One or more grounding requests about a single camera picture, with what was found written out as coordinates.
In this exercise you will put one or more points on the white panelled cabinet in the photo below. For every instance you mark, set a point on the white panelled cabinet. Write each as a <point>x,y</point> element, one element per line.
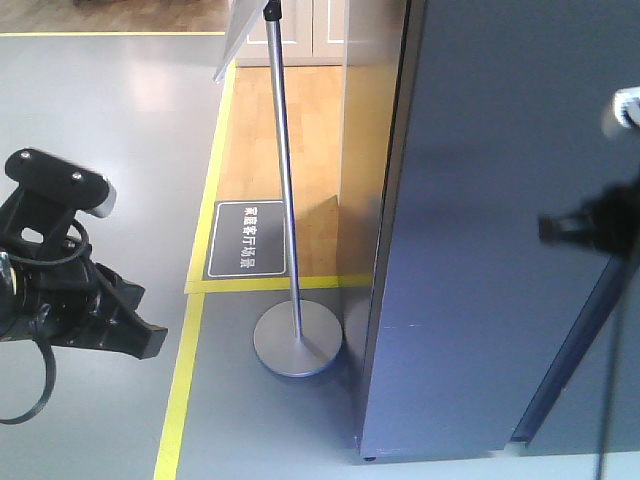
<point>341,33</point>

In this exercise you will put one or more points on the silver sign stand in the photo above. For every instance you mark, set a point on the silver sign stand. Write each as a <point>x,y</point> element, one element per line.
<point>297,338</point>

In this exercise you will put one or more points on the black floor sign sticker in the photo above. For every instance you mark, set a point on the black floor sign sticker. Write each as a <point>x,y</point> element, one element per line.
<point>246,240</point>

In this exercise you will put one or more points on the refrigerator door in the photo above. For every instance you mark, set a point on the refrigerator door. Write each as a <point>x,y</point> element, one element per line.
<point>504,127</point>

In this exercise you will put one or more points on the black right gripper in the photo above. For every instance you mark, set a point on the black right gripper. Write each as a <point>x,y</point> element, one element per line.
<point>607,223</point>

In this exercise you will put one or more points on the dark grey refrigerator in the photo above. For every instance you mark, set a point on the dark grey refrigerator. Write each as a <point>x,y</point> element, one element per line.
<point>562,416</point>

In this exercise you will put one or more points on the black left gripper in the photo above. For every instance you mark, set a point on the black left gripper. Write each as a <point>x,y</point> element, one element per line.
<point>75,304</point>

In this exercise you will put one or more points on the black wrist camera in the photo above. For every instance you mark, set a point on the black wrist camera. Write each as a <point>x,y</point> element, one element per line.
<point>61,181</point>

